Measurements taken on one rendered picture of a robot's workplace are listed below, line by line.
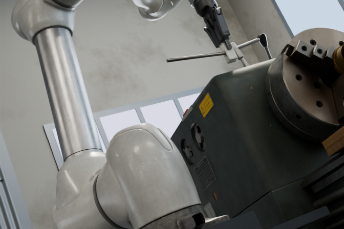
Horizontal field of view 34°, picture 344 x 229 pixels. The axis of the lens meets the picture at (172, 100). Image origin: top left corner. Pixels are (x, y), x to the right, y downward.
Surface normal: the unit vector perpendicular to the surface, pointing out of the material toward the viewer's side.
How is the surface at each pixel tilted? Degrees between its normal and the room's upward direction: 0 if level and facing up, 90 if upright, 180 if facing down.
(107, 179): 80
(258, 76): 87
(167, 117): 90
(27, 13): 88
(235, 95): 90
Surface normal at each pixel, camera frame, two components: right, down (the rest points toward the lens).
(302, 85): 0.22, -0.41
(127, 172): -0.51, -0.11
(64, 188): -0.67, -0.17
